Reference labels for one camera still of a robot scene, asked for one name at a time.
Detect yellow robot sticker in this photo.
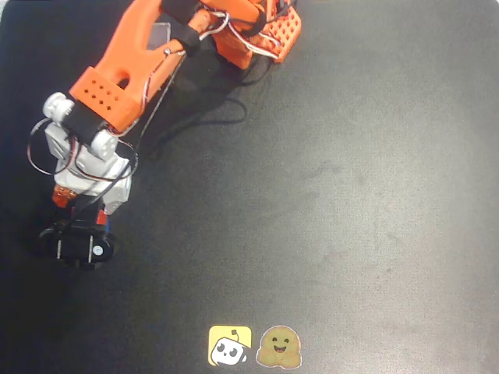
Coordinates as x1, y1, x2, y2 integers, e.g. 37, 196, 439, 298
208, 325, 253, 367

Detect hugging face emoji sticker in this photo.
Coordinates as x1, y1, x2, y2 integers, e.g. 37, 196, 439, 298
255, 325, 303, 369

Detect black table mat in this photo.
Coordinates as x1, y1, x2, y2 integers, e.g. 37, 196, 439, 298
0, 0, 499, 374

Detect black gripper camera mount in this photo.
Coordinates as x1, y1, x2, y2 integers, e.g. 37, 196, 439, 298
37, 218, 119, 273

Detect thin black camera cable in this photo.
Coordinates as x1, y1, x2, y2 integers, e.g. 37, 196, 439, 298
27, 50, 184, 235

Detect thick black cable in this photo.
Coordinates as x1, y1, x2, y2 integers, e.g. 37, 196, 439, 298
150, 64, 272, 161

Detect white red servo wires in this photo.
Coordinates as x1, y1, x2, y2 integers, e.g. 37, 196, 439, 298
199, 10, 282, 60

